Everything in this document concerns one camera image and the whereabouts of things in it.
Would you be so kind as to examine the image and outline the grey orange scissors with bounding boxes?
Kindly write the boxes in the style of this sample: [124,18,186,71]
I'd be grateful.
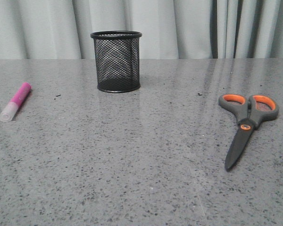
[218,94,279,171]

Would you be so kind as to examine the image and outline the black mesh pen holder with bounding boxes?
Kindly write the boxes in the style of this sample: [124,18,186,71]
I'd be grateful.
[91,31,142,93]

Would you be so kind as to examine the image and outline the pale green curtain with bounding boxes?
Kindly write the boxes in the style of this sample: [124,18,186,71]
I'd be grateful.
[0,0,283,59]

